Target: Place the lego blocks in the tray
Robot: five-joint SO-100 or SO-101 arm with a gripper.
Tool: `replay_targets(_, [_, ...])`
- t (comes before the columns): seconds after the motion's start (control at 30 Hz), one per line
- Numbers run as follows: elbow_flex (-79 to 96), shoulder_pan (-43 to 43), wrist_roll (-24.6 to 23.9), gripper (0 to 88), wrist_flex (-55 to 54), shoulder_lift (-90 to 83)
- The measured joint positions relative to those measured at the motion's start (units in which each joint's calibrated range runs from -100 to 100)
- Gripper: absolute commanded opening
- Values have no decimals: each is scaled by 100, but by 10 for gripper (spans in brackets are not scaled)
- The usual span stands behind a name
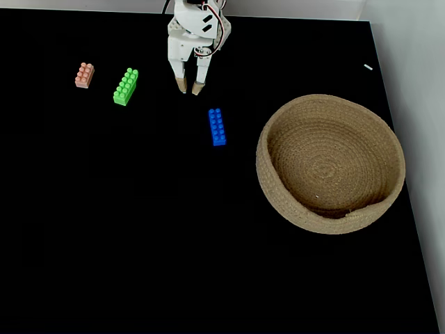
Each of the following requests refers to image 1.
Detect blue lego block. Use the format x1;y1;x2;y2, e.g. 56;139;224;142
207;108;227;147

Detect woven rope basket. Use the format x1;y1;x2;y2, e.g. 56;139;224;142
255;93;407;235

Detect pink lego block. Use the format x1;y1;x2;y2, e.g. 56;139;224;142
74;62;95;89

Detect green lego block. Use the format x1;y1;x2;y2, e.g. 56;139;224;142
113;67;139;106

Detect red white gripper cable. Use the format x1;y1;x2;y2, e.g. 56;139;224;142
197;1;225;58

